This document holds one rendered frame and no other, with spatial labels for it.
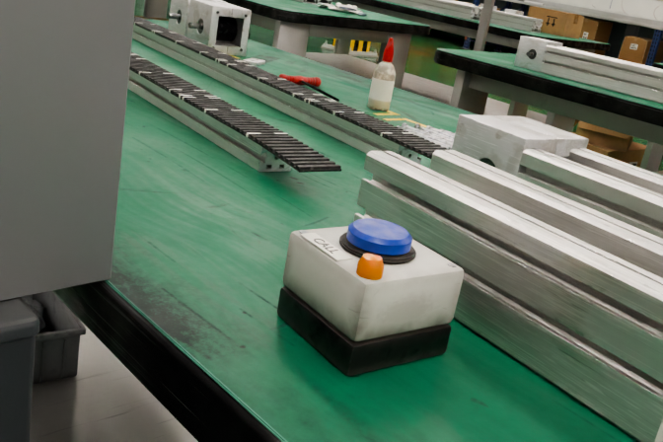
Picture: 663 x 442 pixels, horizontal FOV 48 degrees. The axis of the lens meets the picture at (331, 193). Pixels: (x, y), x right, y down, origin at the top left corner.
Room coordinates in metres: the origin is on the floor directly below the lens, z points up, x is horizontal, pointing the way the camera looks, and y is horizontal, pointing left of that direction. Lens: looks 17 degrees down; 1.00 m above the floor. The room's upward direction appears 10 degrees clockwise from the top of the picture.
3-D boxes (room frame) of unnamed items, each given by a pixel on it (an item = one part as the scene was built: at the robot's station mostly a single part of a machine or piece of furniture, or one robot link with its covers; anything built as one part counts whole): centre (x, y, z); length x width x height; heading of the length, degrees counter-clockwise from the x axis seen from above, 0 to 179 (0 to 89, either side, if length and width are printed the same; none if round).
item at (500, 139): (0.75, -0.17, 0.83); 0.12 x 0.09 x 0.10; 128
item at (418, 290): (0.44, -0.04, 0.81); 0.10 x 0.08 x 0.06; 128
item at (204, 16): (1.57, 0.30, 0.83); 0.11 x 0.10 x 0.10; 129
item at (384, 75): (1.24, -0.05, 0.84); 0.04 x 0.04 x 0.12
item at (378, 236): (0.43, -0.03, 0.84); 0.04 x 0.04 x 0.02
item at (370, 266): (0.39, -0.03, 0.85); 0.02 x 0.02 x 0.01
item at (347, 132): (1.26, 0.21, 0.79); 0.96 x 0.04 x 0.03; 38
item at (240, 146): (1.14, 0.36, 0.79); 0.96 x 0.04 x 0.03; 38
